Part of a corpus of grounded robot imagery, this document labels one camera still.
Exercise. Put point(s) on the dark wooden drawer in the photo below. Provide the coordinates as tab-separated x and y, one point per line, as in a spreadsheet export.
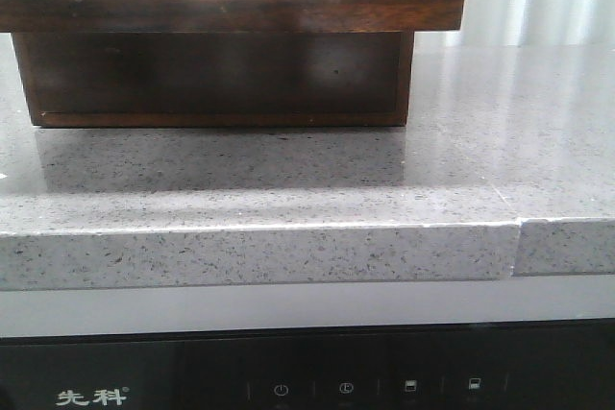
215	16
211	73

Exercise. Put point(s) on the black appliance control panel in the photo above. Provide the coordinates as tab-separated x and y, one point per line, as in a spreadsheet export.
523	365

